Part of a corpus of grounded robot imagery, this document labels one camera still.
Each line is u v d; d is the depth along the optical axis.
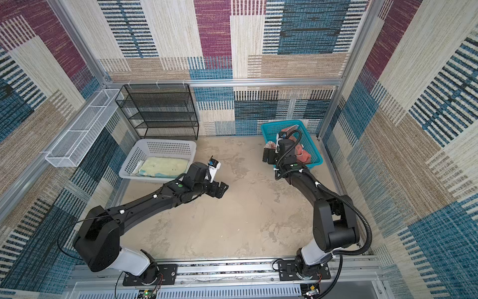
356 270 0.76
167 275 0.74
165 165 1.03
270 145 1.04
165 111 1.09
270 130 1.14
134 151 1.03
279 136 0.81
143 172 0.99
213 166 0.75
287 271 0.73
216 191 0.76
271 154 0.81
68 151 0.70
